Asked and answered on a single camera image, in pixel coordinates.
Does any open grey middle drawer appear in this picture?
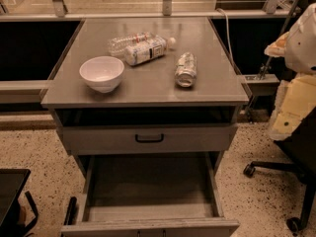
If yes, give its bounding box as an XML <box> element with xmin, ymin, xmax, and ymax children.
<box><xmin>61</xmin><ymin>153</ymin><xmax>239</xmax><ymax>237</ymax></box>

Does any white cable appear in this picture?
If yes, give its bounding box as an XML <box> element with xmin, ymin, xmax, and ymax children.
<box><xmin>215</xmin><ymin>7</ymin><xmax>235</xmax><ymax>67</ymax></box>

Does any black office chair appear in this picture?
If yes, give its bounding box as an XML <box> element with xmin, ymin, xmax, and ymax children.
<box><xmin>243</xmin><ymin>108</ymin><xmax>316</xmax><ymax>232</ymax></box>

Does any grey metal drawer cabinet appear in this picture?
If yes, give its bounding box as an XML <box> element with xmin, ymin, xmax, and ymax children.
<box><xmin>42</xmin><ymin>17</ymin><xmax>248</xmax><ymax>237</ymax></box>

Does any white labelled plastic bottle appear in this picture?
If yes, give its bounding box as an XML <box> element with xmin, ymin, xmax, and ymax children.
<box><xmin>123</xmin><ymin>36</ymin><xmax>177</xmax><ymax>66</ymax></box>

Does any closed grey top drawer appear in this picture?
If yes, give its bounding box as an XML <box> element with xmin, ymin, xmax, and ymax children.
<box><xmin>60</xmin><ymin>124</ymin><xmax>237</xmax><ymax>155</ymax></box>

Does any black side table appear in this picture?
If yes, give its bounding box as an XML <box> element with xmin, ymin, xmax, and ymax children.
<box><xmin>0</xmin><ymin>169</ymin><xmax>39</xmax><ymax>237</ymax></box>

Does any white ceramic bowl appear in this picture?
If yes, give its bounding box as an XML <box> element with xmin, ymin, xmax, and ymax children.
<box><xmin>79</xmin><ymin>56</ymin><xmax>124</xmax><ymax>93</ymax></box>

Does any clear empty plastic bottle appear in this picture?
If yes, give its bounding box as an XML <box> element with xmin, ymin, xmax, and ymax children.
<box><xmin>108</xmin><ymin>32</ymin><xmax>154</xmax><ymax>56</ymax></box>

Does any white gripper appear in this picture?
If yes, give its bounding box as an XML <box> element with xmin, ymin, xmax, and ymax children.
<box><xmin>264</xmin><ymin>3</ymin><xmax>316</xmax><ymax>140</ymax></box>

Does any metal rod with clamp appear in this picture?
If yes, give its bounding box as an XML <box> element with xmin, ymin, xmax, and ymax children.
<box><xmin>256</xmin><ymin>0</ymin><xmax>308</xmax><ymax>81</ymax></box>

